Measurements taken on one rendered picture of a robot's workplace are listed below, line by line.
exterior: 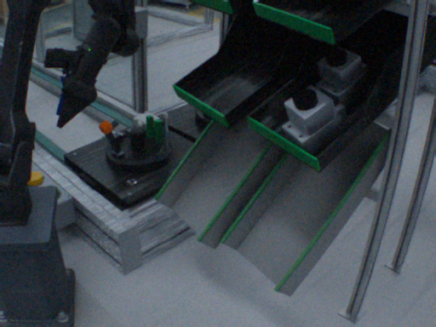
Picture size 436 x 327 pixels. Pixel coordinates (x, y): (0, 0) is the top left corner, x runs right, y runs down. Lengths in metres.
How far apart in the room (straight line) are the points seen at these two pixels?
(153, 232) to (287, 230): 0.28
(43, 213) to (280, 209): 0.36
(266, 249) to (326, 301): 0.20
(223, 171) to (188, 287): 0.22
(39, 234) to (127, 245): 0.22
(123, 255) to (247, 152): 0.28
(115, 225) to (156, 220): 0.08
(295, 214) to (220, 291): 0.23
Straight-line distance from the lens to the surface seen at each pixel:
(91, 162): 1.06
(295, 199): 0.77
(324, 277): 0.96
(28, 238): 0.73
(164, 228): 0.95
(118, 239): 0.88
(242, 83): 0.76
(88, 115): 1.40
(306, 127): 0.60
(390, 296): 0.95
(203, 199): 0.84
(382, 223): 0.75
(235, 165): 0.83
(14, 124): 0.71
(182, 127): 1.17
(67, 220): 1.00
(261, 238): 0.77
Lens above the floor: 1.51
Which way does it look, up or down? 31 degrees down
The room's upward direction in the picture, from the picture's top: 2 degrees clockwise
